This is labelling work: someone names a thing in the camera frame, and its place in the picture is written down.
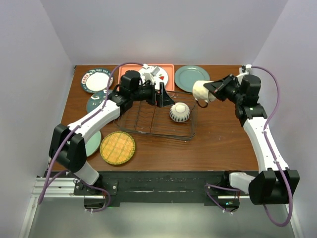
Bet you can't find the white bowl blue striped outside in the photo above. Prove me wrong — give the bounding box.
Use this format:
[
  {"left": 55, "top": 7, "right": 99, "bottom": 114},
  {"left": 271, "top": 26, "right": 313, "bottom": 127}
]
[{"left": 169, "top": 102, "right": 191, "bottom": 122}]

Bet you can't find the black wire dish rack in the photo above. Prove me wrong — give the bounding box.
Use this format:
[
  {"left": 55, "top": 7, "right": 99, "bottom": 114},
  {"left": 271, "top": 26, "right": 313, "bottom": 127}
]
[{"left": 114, "top": 91, "right": 198, "bottom": 141}]

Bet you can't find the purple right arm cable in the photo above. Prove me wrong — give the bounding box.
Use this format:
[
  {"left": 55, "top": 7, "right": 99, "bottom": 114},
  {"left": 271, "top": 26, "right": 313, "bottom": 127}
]
[{"left": 204, "top": 65, "right": 294, "bottom": 228}]

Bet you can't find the white watermelon pattern plate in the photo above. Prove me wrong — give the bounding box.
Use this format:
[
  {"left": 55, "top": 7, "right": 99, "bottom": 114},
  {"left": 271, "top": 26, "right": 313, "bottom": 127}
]
[{"left": 138, "top": 65, "right": 169, "bottom": 86}]

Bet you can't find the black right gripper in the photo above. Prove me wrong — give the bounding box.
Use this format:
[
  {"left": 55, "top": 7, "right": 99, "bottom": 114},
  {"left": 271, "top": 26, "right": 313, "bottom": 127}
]
[{"left": 204, "top": 74, "right": 244, "bottom": 104}]

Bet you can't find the salmon pink plastic tray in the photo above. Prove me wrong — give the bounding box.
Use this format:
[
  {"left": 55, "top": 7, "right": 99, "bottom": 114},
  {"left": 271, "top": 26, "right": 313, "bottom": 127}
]
[{"left": 118, "top": 64, "right": 175, "bottom": 91}]

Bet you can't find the cream white mug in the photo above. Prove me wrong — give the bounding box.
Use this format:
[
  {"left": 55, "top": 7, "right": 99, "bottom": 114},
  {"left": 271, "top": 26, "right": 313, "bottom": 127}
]
[{"left": 192, "top": 80, "right": 216, "bottom": 108}]

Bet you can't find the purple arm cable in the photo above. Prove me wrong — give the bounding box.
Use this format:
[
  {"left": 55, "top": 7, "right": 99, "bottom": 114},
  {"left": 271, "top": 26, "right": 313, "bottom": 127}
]
[
  {"left": 37, "top": 61, "right": 146, "bottom": 216},
  {"left": 204, "top": 65, "right": 294, "bottom": 228}
]

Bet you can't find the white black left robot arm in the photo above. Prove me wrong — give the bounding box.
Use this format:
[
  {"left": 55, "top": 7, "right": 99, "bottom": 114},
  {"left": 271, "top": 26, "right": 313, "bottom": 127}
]
[{"left": 48, "top": 70, "right": 175, "bottom": 194}]

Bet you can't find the dark teal speckled plate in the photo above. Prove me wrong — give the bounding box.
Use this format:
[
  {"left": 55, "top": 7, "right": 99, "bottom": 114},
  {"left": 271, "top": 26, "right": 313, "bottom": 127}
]
[{"left": 86, "top": 89, "right": 107, "bottom": 113}]

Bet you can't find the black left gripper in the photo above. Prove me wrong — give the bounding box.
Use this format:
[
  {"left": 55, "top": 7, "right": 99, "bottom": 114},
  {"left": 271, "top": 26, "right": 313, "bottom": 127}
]
[{"left": 131, "top": 80, "right": 174, "bottom": 107}]

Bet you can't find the white plate dark patterned rim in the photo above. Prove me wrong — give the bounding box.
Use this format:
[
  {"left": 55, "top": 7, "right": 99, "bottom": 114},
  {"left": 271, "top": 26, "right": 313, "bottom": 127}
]
[{"left": 81, "top": 68, "right": 113, "bottom": 94}]

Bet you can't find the mint green flower plate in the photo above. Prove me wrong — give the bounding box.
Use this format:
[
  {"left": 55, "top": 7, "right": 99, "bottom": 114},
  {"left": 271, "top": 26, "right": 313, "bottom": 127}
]
[{"left": 85, "top": 131, "right": 102, "bottom": 157}]

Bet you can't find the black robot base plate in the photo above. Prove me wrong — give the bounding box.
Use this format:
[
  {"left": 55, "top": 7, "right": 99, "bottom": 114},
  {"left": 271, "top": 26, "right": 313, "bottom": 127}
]
[{"left": 73, "top": 171, "right": 250, "bottom": 210}]

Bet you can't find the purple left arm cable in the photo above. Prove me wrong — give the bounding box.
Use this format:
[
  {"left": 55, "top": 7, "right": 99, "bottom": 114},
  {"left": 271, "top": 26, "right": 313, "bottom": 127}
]
[{"left": 37, "top": 61, "right": 146, "bottom": 216}]

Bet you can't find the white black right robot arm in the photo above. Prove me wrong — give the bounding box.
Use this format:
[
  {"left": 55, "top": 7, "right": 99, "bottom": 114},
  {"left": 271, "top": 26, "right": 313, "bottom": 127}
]
[{"left": 203, "top": 74, "right": 300, "bottom": 205}]

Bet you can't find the aluminium frame rail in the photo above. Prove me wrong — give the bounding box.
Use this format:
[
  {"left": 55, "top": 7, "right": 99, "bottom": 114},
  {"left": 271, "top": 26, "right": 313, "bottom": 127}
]
[{"left": 18, "top": 65, "right": 304, "bottom": 238}]

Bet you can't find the grey green round plate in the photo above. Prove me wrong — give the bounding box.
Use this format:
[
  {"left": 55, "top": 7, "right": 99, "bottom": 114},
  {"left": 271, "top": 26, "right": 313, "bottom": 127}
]
[{"left": 174, "top": 65, "right": 210, "bottom": 93}]

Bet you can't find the yellow woven round coaster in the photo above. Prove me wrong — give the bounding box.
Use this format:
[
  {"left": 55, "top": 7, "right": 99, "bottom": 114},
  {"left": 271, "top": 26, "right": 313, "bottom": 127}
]
[{"left": 100, "top": 131, "right": 136, "bottom": 166}]

